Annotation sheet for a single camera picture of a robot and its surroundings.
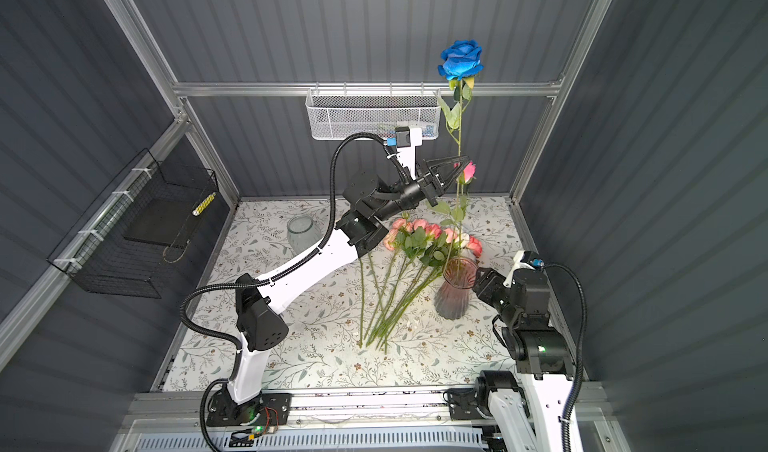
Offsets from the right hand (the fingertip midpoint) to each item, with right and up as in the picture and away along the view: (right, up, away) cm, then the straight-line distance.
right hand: (491, 276), depth 71 cm
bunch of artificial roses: (-16, +1, +31) cm, 35 cm away
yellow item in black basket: (-76, +18, +11) cm, 79 cm away
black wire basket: (-88, +17, +9) cm, 90 cm away
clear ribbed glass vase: (-50, +10, +16) cm, 54 cm away
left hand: (-10, +24, -18) cm, 32 cm away
